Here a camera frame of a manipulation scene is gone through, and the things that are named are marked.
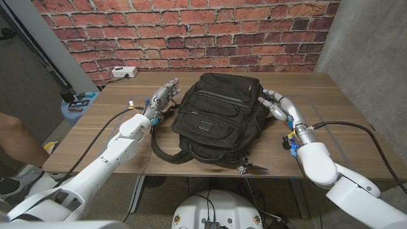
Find grey and black sneaker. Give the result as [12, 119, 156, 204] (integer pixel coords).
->
[0, 167, 44, 206]

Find black round fan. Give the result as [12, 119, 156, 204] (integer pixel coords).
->
[144, 176, 167, 190]

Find white power strip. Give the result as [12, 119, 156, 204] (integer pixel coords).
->
[111, 66, 139, 78]

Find black backpack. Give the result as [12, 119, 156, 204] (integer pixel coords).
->
[150, 72, 277, 168]

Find metal keychain charm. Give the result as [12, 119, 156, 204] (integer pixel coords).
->
[235, 155, 268, 175]

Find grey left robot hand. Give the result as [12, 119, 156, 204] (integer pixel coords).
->
[142, 78, 182, 123]

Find red brick print backdrop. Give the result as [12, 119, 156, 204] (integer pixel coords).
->
[31, 0, 341, 86]

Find yellow object on floor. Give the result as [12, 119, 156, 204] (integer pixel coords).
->
[40, 141, 59, 156]

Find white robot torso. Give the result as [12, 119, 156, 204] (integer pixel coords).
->
[170, 190, 264, 229]

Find black phone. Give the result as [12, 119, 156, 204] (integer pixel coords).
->
[68, 99, 91, 108]

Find white table leg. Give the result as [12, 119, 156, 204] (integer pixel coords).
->
[128, 175, 146, 214]
[289, 177, 311, 219]

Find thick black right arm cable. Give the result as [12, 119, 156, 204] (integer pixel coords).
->
[307, 120, 407, 195]

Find black power strip cord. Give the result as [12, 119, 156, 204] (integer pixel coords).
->
[106, 74, 130, 84]

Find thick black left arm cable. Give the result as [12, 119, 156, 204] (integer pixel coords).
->
[52, 107, 146, 189]

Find round blue stool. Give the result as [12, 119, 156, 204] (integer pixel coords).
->
[60, 92, 101, 125]

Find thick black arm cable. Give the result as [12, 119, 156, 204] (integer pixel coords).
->
[52, 107, 146, 189]
[307, 120, 407, 195]

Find small black box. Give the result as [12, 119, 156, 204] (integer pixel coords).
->
[60, 90, 76, 103]

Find person's bare leg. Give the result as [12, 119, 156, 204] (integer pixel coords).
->
[0, 111, 51, 168]

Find thin black left wrist cable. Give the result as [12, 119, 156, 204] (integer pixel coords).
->
[122, 122, 156, 223]

